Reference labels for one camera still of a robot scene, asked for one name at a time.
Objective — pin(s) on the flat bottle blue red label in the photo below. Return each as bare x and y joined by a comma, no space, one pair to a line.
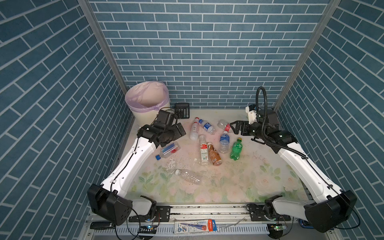
168,151

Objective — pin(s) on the clear bottle red white label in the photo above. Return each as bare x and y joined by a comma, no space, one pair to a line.
203,150

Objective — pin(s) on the white red blue tube package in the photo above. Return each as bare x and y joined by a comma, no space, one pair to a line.
200,226

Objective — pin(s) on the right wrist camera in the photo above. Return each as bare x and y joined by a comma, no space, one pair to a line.
252,114

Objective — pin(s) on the clear bottle red label yellow cap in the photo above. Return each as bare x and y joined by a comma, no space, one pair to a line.
224,125

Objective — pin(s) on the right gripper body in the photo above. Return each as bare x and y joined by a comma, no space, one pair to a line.
255,131

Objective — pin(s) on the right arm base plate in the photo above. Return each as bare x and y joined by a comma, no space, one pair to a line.
259,213

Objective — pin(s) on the green soda bottle yellow cap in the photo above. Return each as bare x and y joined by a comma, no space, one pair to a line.
236,149

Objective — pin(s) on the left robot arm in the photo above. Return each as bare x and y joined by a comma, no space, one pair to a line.
109,199

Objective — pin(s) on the Pocari Sweat clear bottle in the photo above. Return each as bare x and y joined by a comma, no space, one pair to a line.
224,143

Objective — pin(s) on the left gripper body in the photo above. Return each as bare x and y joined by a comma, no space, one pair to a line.
173,133

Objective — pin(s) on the crushed clear bottle white cap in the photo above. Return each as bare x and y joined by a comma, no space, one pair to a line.
189,176

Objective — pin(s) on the white bottle with red cap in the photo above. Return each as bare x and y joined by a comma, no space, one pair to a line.
194,134

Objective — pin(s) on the black desk calculator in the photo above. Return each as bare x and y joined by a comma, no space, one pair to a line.
182,110

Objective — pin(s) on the white bin with pink liner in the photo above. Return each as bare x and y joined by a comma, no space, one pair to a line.
146,99

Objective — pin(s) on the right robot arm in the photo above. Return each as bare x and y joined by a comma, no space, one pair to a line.
330,205

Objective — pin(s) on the blue black device on rail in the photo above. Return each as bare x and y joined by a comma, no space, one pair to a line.
304,224

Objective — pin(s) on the white slotted cable duct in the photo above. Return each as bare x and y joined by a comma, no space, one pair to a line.
168,230

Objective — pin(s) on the brown tea bottle white cap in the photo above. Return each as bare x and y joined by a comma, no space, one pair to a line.
214,155

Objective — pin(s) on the clear bottle blue label blue cap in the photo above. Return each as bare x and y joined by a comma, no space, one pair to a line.
208,127

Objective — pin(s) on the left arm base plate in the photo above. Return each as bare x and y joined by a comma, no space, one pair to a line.
160,214

